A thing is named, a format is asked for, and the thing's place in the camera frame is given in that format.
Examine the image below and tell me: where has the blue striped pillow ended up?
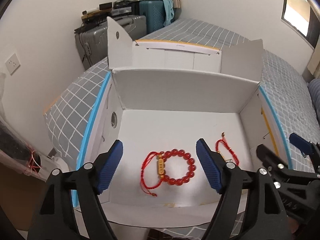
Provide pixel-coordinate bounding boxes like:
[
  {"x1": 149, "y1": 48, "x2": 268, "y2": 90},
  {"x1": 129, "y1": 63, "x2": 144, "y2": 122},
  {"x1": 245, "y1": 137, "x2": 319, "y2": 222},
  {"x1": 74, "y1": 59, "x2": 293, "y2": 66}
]
[{"x1": 308, "y1": 79, "x2": 320, "y2": 121}]

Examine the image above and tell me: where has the grey checked bed cover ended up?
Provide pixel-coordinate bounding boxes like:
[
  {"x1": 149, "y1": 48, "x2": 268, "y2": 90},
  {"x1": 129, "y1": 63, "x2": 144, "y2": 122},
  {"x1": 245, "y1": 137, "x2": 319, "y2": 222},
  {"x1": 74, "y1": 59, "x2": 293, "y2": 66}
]
[{"x1": 44, "y1": 19, "x2": 319, "y2": 229}]

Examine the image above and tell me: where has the white cardboard box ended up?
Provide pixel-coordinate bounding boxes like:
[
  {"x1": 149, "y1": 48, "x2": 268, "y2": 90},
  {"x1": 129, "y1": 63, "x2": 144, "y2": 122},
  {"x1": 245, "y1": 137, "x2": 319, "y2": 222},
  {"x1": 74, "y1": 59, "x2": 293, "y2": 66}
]
[{"x1": 71, "y1": 16, "x2": 293, "y2": 240}]

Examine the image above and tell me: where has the clear plastic bag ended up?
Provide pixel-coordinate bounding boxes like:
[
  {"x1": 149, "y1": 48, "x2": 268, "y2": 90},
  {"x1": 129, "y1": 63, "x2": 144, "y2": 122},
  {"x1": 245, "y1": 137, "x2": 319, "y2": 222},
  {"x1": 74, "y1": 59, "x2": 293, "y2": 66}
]
[{"x1": 0, "y1": 72, "x2": 48, "y2": 181}]

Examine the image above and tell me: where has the grey hard suitcase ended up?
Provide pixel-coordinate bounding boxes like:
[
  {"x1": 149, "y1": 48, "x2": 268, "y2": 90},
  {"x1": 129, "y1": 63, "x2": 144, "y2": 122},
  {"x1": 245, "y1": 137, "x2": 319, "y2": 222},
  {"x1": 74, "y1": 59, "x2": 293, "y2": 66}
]
[{"x1": 74, "y1": 15, "x2": 147, "y2": 70}]

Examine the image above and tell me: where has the window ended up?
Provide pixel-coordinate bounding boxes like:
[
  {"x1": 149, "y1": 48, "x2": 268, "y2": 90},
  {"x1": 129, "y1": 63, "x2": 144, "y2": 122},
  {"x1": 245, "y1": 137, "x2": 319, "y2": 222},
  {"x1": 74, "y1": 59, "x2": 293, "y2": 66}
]
[{"x1": 281, "y1": 0, "x2": 319, "y2": 49}]

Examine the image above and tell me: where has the teal hard suitcase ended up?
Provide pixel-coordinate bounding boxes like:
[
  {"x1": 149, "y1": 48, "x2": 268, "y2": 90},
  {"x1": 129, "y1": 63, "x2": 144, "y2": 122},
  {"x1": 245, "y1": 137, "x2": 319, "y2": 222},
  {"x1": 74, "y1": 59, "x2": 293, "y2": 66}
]
[{"x1": 139, "y1": 0, "x2": 166, "y2": 34}]

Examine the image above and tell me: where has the teal cloth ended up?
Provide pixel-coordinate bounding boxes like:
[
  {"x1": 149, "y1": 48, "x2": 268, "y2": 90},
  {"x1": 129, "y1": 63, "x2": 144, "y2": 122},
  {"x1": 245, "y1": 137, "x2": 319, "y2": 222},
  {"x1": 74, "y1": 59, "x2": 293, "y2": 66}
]
[{"x1": 162, "y1": 0, "x2": 175, "y2": 27}]

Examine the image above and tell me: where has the red cord bracelet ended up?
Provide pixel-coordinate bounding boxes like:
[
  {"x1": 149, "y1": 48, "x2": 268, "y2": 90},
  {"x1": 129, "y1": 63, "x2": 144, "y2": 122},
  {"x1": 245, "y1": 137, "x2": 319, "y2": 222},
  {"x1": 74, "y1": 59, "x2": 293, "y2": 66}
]
[{"x1": 215, "y1": 133, "x2": 240, "y2": 167}]

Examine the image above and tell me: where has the red bead bracelet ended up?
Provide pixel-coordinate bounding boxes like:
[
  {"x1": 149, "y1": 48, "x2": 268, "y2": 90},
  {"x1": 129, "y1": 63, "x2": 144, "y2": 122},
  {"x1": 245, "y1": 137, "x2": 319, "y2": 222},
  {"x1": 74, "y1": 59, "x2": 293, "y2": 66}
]
[{"x1": 160, "y1": 148, "x2": 196, "y2": 186}]

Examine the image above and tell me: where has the white wall socket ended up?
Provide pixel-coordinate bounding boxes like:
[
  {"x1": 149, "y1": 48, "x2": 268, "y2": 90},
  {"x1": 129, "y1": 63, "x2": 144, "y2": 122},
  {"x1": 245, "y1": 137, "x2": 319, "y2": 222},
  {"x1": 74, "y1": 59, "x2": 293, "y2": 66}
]
[{"x1": 5, "y1": 53, "x2": 21, "y2": 75}]

